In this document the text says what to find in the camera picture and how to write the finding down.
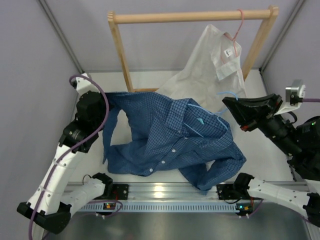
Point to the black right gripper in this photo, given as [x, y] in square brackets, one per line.
[249, 116]

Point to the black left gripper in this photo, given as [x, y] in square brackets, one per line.
[103, 98]

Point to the blue wire hanger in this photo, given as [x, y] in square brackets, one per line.
[217, 114]

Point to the blue checked shirt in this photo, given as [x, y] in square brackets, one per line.
[145, 134]

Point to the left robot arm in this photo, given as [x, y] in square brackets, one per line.
[49, 207]

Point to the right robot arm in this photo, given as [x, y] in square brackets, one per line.
[300, 145]

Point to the white shirt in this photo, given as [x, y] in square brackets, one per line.
[212, 71]

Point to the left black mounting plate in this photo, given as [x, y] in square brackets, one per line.
[119, 192]

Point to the black mounting plate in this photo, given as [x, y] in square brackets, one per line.
[119, 192]
[228, 192]

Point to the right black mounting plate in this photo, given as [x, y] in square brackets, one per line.
[228, 192]

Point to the wooden clothes rack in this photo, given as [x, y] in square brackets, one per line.
[267, 16]

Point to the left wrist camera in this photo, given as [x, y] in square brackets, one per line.
[81, 84]

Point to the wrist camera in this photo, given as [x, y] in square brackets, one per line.
[81, 84]
[295, 93]

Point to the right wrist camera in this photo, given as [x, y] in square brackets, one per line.
[295, 93]

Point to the pink wire hanger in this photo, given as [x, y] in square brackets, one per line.
[236, 32]

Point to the slotted cable duct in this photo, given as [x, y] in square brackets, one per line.
[164, 207]

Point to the right aluminium frame post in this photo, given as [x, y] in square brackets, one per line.
[299, 4]

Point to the aluminium frame post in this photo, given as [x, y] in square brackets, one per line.
[299, 4]
[60, 34]

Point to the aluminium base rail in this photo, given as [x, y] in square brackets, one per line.
[179, 191]

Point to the left aluminium frame post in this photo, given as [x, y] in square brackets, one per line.
[60, 34]

